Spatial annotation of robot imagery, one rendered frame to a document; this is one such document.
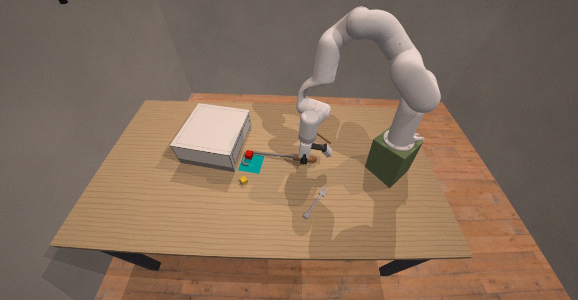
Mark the wooden tool handle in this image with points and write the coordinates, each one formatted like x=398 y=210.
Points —
x=295 y=157

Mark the teal square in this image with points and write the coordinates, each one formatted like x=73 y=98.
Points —
x=254 y=164

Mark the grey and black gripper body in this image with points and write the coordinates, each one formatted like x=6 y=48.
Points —
x=304 y=149

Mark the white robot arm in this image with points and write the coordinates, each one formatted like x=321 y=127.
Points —
x=417 y=86

